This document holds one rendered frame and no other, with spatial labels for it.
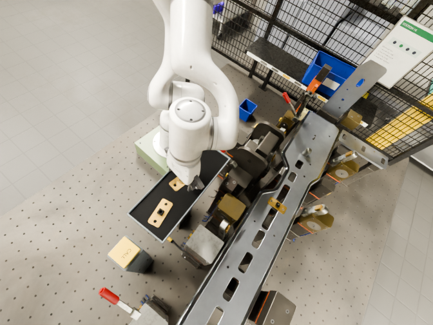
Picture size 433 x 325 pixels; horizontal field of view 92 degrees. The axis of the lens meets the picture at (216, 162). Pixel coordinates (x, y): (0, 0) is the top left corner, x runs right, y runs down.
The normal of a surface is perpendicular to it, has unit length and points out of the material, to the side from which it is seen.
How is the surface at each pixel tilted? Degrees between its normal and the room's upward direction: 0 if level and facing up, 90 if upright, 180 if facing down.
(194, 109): 0
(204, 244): 0
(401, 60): 90
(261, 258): 0
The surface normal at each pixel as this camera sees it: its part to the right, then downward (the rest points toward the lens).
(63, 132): 0.19, -0.47
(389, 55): -0.56, 0.67
